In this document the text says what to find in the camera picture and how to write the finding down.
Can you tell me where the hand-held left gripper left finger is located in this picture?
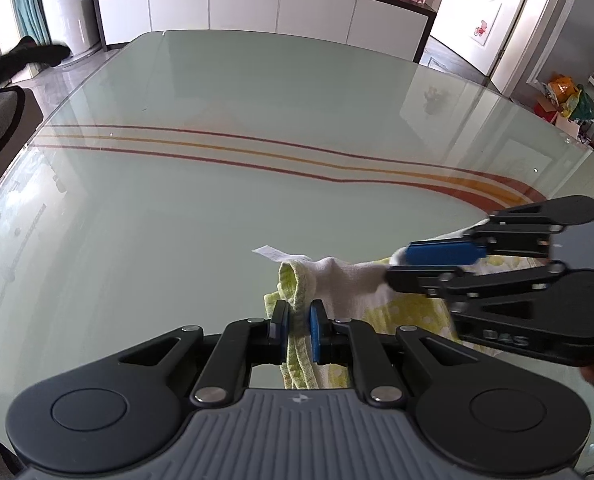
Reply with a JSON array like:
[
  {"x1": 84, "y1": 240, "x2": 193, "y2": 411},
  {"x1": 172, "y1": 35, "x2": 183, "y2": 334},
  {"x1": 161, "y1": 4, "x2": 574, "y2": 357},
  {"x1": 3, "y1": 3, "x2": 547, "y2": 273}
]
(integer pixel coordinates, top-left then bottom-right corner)
[{"x1": 118, "y1": 299, "x2": 292, "y2": 407}]

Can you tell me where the white tv cabinet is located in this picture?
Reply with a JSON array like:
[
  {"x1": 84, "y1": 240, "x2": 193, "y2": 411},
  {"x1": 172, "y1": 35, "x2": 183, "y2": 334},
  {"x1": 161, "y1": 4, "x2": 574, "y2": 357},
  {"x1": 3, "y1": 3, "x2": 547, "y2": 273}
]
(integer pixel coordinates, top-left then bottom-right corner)
[{"x1": 93, "y1": 0, "x2": 438, "y2": 63}]

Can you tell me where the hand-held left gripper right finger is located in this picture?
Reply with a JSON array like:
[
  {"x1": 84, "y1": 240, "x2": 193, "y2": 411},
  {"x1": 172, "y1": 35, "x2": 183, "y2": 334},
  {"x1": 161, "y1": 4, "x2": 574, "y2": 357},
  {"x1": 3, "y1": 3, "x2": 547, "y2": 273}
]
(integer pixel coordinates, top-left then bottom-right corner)
[{"x1": 308, "y1": 299, "x2": 480, "y2": 407}]

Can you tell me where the white and yellow towel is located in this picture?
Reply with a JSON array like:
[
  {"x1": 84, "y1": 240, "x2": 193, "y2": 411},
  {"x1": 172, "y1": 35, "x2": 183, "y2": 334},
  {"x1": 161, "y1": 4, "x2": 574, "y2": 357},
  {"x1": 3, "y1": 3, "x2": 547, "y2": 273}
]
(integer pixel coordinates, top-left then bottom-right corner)
[{"x1": 252, "y1": 220, "x2": 550, "y2": 391}]

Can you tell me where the white door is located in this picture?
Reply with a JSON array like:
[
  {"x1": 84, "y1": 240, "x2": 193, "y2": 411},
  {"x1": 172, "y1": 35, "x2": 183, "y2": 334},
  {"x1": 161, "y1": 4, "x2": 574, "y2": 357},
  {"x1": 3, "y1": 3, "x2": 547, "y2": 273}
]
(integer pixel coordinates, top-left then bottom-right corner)
[{"x1": 429, "y1": 0, "x2": 562, "y2": 93}]

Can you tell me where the white floor air conditioner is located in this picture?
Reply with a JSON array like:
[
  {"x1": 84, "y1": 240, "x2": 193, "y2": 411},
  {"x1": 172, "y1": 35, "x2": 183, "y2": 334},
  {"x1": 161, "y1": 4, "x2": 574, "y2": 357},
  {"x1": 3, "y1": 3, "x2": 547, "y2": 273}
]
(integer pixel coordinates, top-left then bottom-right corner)
[{"x1": 36, "y1": 0, "x2": 102, "y2": 56}]

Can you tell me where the teal curtain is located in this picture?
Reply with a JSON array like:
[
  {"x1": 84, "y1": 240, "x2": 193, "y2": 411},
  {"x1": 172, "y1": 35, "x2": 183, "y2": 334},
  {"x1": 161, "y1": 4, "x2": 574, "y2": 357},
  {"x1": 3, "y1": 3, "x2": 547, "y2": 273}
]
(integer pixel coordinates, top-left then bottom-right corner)
[{"x1": 7, "y1": 0, "x2": 50, "y2": 46}]

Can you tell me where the pile of snack bags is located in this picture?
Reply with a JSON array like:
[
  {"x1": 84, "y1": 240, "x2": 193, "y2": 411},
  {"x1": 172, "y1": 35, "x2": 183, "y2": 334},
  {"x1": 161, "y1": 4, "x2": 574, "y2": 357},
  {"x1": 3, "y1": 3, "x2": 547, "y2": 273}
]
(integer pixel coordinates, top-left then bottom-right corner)
[{"x1": 534, "y1": 74, "x2": 594, "y2": 123}]

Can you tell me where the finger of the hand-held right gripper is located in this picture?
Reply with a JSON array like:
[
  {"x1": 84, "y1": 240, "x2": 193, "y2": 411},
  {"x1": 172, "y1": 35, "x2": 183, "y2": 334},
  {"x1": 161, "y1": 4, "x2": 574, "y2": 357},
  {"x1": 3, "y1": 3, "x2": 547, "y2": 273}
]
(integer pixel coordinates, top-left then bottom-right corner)
[
  {"x1": 404, "y1": 201, "x2": 566, "y2": 267},
  {"x1": 386, "y1": 261, "x2": 572, "y2": 328}
]

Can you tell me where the grey sofa with black trim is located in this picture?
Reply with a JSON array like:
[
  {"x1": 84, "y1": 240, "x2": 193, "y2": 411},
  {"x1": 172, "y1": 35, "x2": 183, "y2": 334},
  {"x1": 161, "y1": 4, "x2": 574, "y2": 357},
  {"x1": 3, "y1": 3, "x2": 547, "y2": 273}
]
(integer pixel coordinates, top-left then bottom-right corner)
[{"x1": 0, "y1": 85, "x2": 44, "y2": 171}]

